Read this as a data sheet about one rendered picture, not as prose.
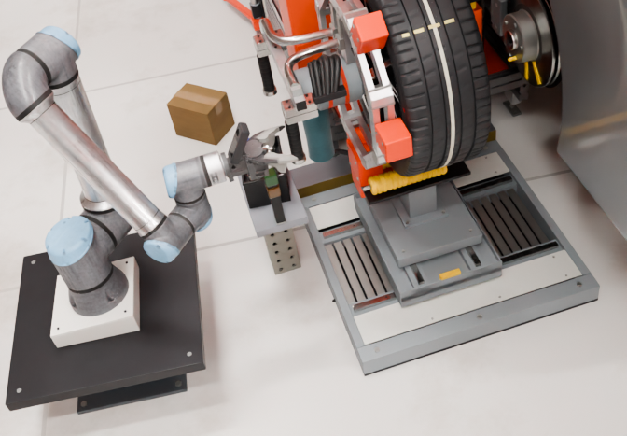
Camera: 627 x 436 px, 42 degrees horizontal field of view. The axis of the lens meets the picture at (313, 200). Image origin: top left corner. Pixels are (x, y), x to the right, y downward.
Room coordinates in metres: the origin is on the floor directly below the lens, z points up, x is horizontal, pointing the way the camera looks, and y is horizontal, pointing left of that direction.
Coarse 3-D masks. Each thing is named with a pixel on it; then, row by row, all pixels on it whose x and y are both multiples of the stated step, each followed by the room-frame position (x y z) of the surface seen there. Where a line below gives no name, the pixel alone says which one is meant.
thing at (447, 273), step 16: (368, 208) 2.11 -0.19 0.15; (368, 224) 2.01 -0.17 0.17; (384, 240) 1.94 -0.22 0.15; (384, 256) 1.87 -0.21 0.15; (448, 256) 1.81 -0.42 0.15; (464, 256) 1.78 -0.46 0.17; (480, 256) 1.77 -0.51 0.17; (496, 256) 1.76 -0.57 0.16; (384, 272) 1.84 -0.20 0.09; (400, 272) 1.78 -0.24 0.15; (416, 272) 1.74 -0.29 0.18; (432, 272) 1.76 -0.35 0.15; (448, 272) 1.72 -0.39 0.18; (464, 272) 1.71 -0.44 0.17; (480, 272) 1.72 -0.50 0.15; (496, 272) 1.73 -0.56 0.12; (400, 288) 1.71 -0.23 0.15; (416, 288) 1.68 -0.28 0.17; (432, 288) 1.69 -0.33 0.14; (448, 288) 1.70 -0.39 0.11; (400, 304) 1.68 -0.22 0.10
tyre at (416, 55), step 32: (384, 0) 1.85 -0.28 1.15; (416, 0) 1.85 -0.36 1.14; (448, 0) 1.84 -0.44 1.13; (416, 32) 1.77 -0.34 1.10; (448, 32) 1.76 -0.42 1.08; (416, 64) 1.71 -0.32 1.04; (448, 64) 1.71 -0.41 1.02; (480, 64) 1.71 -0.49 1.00; (416, 96) 1.67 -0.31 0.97; (448, 96) 1.68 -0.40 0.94; (480, 96) 1.68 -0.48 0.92; (416, 128) 1.65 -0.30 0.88; (448, 128) 1.66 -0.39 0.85; (480, 128) 1.68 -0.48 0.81; (416, 160) 1.66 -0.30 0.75
